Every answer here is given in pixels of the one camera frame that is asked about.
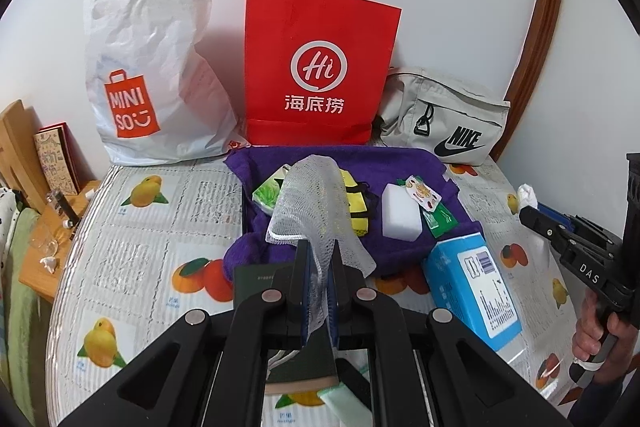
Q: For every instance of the brown wooden door frame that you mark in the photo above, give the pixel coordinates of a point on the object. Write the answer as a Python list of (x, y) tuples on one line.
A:
[(536, 46)]

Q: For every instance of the blue white cardboard box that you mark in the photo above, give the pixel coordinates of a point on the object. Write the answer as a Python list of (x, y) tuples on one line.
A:
[(464, 279)]

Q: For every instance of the white tissue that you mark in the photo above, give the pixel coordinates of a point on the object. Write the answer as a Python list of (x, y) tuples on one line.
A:
[(526, 197)]

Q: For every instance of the red paper shopping bag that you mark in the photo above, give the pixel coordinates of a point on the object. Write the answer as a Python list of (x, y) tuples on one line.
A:
[(314, 70)]

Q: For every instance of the wooden side table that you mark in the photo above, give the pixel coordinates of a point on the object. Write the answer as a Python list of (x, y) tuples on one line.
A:
[(49, 227)]

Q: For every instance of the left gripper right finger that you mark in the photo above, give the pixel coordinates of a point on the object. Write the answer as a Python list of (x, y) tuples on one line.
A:
[(349, 318)]

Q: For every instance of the dark green passport booklet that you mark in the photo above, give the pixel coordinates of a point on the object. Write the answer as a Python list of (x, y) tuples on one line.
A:
[(311, 369)]

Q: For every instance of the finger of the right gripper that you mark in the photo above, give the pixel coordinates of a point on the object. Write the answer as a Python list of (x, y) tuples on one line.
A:
[(552, 218), (550, 229)]

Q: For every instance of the purple fleece cloth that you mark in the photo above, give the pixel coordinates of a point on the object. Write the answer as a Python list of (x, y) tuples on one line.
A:
[(375, 166)]

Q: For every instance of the small green snack packet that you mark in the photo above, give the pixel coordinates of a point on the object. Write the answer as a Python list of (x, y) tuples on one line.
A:
[(438, 218)]

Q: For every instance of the white sponge block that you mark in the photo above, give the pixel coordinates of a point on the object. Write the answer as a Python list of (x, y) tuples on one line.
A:
[(401, 217)]

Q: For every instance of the grey Nike pouch bag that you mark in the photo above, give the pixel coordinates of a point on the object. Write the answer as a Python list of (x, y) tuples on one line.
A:
[(459, 122)]

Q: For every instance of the white Miniso plastic bag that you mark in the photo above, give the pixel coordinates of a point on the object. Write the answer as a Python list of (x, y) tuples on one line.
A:
[(155, 99)]

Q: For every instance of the white mesh drawstring bag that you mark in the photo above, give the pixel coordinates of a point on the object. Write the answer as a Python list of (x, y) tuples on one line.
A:
[(312, 206)]

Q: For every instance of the green tissue packet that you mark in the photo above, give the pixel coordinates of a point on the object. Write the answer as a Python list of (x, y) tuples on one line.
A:
[(266, 194)]

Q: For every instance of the yellow black folded pouch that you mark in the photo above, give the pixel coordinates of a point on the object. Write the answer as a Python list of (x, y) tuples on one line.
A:
[(361, 203)]

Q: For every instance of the wooden chair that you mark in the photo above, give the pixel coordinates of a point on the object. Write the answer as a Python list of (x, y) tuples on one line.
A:
[(20, 165)]

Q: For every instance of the green paper packet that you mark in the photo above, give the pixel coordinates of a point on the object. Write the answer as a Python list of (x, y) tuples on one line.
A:
[(346, 406)]

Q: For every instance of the right hand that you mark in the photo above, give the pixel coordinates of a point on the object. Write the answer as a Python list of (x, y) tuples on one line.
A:
[(586, 341)]

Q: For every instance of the patterned brown book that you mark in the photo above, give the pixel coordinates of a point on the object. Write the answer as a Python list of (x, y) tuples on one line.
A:
[(56, 159)]

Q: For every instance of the fruit print tablecloth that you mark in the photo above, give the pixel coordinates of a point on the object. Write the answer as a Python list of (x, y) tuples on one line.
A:
[(124, 262)]

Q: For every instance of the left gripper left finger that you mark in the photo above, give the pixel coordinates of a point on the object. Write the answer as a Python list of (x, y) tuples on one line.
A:
[(290, 326)]

